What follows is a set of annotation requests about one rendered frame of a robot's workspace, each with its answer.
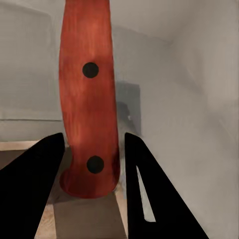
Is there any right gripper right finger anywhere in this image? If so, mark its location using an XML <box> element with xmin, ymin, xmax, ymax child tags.
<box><xmin>124</xmin><ymin>132</ymin><xmax>209</xmax><ymax>239</ymax></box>

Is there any parer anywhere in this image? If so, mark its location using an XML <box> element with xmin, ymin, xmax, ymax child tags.
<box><xmin>59</xmin><ymin>0</ymin><xmax>120</xmax><ymax>199</ymax></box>

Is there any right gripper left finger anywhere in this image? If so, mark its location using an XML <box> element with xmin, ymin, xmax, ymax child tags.
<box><xmin>0</xmin><ymin>132</ymin><xmax>65</xmax><ymax>239</ymax></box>

